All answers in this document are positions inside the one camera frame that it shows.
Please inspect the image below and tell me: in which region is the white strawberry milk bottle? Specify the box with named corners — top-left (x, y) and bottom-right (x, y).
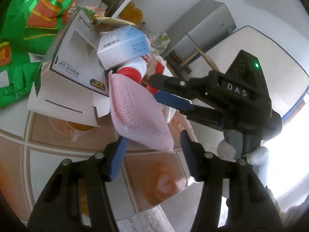
top-left (116, 54), bottom-right (165, 85)

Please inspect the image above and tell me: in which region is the pink bubble wrap pouch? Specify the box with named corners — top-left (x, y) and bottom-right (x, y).
top-left (108, 72), bottom-right (175, 153)

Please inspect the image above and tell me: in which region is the green snack bag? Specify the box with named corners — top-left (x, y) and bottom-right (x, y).
top-left (1, 0), bottom-right (76, 108)

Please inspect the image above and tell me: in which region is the white gloved right hand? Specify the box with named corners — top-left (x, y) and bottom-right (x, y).
top-left (216, 138), bottom-right (269, 187)

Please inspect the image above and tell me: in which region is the wooden chair dark seat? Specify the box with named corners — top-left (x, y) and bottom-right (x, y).
top-left (166, 34), bottom-right (219, 78)

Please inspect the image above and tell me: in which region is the white mattress blue trim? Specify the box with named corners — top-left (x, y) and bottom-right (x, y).
top-left (190, 25), bottom-right (309, 148)

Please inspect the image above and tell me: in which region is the patterned tablecloth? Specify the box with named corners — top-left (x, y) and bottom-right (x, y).
top-left (0, 72), bottom-right (199, 223)

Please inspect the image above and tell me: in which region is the grey refrigerator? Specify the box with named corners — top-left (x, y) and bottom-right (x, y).
top-left (161, 0), bottom-right (236, 60)

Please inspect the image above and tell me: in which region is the white blue small box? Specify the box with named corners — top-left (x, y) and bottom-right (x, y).
top-left (97, 25), bottom-right (150, 70)

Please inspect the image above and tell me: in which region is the yellow plastic bag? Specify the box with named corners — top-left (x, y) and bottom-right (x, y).
top-left (119, 2), bottom-right (143, 24)

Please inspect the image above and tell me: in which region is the white cardboard box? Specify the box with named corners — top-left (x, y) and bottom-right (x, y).
top-left (27, 9), bottom-right (110, 126)

